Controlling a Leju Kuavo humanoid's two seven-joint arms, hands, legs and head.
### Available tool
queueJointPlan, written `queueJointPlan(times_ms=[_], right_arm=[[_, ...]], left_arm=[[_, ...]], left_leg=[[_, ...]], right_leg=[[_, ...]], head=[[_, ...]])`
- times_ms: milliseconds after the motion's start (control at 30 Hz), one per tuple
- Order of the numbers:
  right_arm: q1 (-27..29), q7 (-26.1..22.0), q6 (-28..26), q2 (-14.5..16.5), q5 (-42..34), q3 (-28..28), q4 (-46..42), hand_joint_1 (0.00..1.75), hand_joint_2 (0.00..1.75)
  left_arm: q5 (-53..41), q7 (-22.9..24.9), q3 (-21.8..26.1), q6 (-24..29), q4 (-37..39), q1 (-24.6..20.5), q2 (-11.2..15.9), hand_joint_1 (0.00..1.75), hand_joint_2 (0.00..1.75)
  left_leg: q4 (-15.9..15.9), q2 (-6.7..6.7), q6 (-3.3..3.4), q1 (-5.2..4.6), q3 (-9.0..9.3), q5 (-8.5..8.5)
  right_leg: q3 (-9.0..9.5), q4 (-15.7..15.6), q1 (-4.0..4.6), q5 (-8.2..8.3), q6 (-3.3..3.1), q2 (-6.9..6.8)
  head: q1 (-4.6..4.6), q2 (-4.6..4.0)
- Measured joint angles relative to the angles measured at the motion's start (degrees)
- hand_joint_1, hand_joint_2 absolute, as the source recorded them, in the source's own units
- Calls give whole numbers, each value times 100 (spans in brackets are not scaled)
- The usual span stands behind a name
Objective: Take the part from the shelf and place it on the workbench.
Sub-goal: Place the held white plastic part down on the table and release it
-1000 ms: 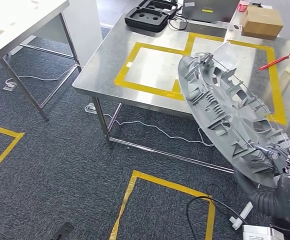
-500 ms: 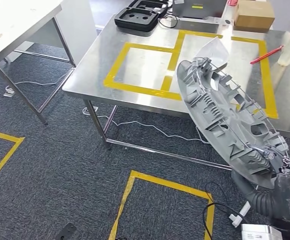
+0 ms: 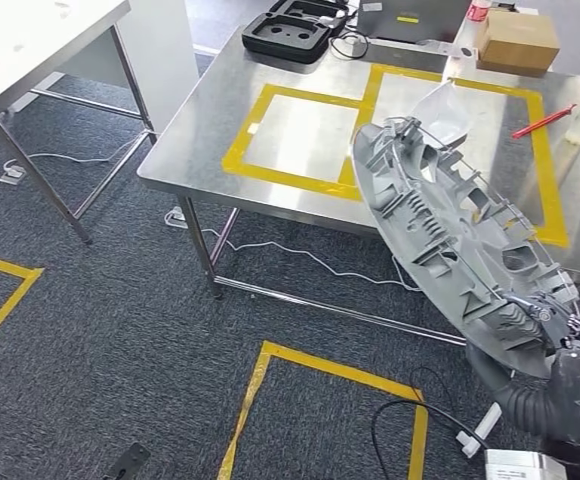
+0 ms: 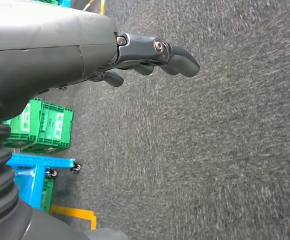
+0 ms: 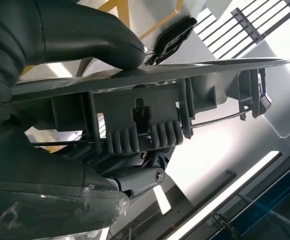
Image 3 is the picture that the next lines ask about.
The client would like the yellow tape double rectangle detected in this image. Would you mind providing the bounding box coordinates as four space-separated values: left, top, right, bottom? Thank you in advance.
221 62 570 250

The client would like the coiled black cable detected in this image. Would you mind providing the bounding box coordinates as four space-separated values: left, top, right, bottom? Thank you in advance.
329 29 370 61

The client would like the dark grey laptop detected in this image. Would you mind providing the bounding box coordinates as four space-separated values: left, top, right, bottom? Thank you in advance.
356 0 473 44

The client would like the grey plastic wheel hubcap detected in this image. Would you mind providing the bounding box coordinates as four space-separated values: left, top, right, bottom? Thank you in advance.
350 115 580 380

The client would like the white floor cable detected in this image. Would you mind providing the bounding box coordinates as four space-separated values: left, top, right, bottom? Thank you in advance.
0 132 144 187
184 218 424 293

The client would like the brown cardboard box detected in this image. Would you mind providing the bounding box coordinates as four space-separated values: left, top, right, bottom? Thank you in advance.
476 7 561 77

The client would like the stainless steel workbench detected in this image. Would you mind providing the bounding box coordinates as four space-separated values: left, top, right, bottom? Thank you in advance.
137 26 580 349

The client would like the yellow floor tape square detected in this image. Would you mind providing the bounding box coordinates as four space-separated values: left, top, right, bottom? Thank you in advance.
216 341 430 480

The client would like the white desk side panel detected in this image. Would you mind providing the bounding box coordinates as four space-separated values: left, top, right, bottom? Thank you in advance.
60 0 200 134

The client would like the white table with metal legs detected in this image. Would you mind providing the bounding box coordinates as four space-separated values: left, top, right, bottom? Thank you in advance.
0 0 159 246

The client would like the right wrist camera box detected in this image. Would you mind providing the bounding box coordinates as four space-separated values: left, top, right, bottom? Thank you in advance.
483 449 571 480

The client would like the flat black plate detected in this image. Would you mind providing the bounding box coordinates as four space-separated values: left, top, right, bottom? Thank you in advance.
102 442 152 480

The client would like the black foam case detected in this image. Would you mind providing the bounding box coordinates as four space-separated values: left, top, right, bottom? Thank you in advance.
241 0 348 66

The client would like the white plastic part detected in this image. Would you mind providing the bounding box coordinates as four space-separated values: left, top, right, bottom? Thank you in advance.
411 79 473 150

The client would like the thin black floor cable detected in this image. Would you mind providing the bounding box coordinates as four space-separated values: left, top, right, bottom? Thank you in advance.
408 366 458 415

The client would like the white paper tag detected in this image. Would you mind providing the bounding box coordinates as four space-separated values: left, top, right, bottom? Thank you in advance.
417 39 473 60

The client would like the red pen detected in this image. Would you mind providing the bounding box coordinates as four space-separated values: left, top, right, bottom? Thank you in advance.
511 103 578 140

